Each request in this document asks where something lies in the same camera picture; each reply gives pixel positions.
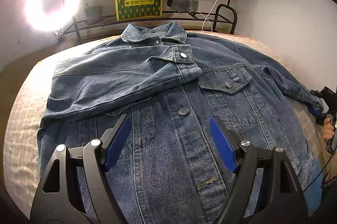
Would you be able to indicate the blue denim jacket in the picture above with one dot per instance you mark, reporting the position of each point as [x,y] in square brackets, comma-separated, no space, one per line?
[171,83]

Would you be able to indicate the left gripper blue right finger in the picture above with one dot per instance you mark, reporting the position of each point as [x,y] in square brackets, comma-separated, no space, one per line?
[226,142]

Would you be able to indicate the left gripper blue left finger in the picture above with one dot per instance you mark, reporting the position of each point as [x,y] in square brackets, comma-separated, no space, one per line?
[115,140]

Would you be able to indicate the beige checked bed mattress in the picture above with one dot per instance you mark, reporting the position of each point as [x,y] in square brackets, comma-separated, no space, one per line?
[20,151]

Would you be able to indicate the person's right hand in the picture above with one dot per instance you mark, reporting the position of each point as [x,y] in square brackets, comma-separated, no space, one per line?
[328,130]

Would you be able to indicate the black metal clothes rack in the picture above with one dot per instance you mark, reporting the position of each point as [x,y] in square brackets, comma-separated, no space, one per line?
[224,13]

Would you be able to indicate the round ring light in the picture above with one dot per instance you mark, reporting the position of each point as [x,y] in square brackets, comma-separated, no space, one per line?
[50,15]

